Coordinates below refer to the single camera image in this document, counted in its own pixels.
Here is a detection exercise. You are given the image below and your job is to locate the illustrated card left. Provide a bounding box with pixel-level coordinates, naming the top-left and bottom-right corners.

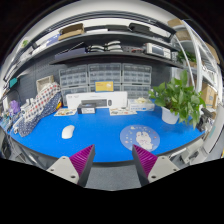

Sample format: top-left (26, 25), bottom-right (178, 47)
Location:
top-left (54, 108), bottom-right (77, 116)

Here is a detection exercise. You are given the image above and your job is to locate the grey drawer organizer left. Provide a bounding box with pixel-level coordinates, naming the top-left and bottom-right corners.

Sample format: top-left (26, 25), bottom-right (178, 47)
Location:
top-left (59, 65), bottom-right (88, 105)

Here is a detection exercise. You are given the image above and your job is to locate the green potted plant white pot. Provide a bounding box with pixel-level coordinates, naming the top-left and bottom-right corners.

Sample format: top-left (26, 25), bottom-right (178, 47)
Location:
top-left (149, 70), bottom-right (206, 128)

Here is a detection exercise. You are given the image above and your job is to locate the white keyboard box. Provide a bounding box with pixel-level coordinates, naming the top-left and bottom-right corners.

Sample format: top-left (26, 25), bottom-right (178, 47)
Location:
top-left (66, 91), bottom-right (127, 109)

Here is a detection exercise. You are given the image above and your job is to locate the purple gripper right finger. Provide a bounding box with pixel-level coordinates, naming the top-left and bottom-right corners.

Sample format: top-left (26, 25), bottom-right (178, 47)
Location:
top-left (132, 145), bottom-right (179, 186)

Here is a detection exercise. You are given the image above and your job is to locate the grey drawer organizer right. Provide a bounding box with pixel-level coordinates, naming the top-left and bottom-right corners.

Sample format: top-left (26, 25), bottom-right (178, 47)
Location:
top-left (122, 63), bottom-right (152, 99)

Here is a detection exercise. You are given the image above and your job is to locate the beige box against pegboard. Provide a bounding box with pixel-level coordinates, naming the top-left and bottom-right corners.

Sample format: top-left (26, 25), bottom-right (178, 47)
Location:
top-left (36, 75), bottom-right (54, 92)

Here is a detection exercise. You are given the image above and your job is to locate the yellow label card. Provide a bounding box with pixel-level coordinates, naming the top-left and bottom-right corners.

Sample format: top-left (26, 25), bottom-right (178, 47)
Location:
top-left (95, 81), bottom-right (114, 92)

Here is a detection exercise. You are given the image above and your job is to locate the grey electronic instrument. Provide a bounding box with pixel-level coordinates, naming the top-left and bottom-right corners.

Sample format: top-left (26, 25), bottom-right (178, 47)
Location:
top-left (145, 43), bottom-right (171, 59)

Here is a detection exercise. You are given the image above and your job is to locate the cardboard box on top shelf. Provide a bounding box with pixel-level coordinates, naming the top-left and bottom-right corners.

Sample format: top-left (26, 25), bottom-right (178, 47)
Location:
top-left (58, 23), bottom-right (84, 41)

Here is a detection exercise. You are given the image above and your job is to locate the grey drawer organizer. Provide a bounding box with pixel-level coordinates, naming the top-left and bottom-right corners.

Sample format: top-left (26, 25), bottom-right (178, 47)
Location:
top-left (122, 63), bottom-right (152, 99)
top-left (59, 65), bottom-right (88, 105)
top-left (88, 63), bottom-right (121, 87)

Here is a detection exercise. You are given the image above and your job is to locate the white tissue box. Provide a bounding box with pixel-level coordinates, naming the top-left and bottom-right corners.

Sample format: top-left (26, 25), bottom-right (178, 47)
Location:
top-left (128, 98), bottom-right (155, 111)

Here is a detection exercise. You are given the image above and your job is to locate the patterned fabric cloth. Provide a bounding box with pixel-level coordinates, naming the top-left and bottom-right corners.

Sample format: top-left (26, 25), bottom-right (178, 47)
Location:
top-left (18, 82), bottom-right (61, 137)

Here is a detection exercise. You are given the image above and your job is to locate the grey drawer organizer middle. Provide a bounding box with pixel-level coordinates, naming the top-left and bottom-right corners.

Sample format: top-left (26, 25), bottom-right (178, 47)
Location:
top-left (88, 63), bottom-right (121, 87)

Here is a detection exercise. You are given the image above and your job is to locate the small black box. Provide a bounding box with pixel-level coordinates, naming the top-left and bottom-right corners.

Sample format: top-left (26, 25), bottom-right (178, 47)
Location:
top-left (77, 103), bottom-right (96, 114)

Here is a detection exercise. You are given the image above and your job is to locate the purple figurine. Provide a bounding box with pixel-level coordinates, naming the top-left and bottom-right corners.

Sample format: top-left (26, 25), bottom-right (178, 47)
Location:
top-left (9, 100), bottom-right (20, 115)

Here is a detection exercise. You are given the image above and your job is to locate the cardboard box right shelf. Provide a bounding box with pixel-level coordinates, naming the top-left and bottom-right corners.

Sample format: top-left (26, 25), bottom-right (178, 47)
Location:
top-left (201, 83), bottom-right (217, 109)

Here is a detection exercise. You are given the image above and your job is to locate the white computer mouse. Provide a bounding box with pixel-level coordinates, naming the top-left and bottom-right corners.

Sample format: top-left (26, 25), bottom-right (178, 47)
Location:
top-left (62, 125), bottom-right (75, 139)

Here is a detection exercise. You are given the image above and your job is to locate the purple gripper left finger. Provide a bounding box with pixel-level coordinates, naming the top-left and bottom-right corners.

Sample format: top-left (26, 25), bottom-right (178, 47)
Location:
top-left (47, 145), bottom-right (95, 187)

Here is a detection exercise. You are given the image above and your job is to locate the illustrated card right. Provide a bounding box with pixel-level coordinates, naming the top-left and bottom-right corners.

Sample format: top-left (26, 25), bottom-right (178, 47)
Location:
top-left (109, 108), bottom-right (137, 116)

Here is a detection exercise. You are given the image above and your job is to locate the blue desk mat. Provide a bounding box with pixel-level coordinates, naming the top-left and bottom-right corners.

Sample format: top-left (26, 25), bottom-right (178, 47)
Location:
top-left (11, 107), bottom-right (203, 162)

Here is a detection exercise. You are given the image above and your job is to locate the illustrated card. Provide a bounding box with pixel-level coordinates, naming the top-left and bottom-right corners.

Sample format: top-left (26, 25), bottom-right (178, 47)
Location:
top-left (54, 108), bottom-right (77, 116)
top-left (109, 108), bottom-right (137, 116)

